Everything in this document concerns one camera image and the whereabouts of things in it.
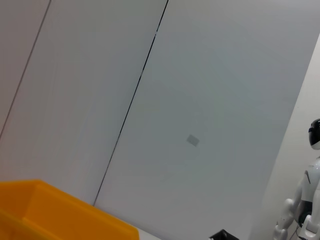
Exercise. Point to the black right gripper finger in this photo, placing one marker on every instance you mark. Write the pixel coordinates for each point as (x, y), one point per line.
(222, 236)

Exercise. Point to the small grey wall sticker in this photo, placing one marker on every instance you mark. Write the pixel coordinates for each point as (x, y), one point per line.
(193, 140)

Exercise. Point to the yellow plastic bin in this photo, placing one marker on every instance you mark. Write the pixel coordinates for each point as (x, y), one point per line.
(62, 220)

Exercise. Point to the white humanoid background robot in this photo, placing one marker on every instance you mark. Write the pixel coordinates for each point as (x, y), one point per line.
(310, 182)

